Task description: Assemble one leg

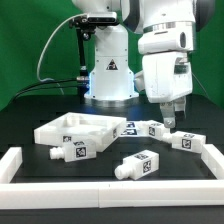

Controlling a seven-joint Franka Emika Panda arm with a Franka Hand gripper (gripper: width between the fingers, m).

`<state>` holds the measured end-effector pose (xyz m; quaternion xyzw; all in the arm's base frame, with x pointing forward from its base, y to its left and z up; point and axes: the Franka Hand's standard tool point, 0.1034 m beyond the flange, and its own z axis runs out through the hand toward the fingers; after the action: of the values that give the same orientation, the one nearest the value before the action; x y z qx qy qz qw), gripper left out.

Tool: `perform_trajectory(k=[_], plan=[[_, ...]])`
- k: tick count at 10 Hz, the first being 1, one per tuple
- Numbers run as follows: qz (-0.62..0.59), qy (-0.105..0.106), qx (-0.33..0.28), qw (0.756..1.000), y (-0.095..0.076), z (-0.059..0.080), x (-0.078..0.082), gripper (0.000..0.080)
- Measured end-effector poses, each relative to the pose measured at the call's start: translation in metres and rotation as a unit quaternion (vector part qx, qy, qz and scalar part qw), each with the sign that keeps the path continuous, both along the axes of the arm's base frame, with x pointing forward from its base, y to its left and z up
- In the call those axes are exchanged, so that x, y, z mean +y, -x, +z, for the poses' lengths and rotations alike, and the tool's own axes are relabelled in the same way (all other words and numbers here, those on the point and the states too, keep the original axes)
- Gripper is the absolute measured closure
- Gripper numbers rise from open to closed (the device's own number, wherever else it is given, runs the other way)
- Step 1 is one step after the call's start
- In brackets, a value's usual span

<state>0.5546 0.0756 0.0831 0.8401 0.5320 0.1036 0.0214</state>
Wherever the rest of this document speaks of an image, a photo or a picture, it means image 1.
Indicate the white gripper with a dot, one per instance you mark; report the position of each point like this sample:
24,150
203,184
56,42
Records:
166,77

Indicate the white square tabletop part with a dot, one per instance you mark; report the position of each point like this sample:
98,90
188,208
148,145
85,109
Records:
76,127

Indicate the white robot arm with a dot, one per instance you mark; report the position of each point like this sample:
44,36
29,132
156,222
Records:
143,45

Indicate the white tag sheet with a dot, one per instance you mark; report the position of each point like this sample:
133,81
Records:
131,129

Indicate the white U-shaped fence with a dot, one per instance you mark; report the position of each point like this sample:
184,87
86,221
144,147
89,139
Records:
59,195

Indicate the black camera on stand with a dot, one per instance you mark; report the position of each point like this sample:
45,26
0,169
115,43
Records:
85,25

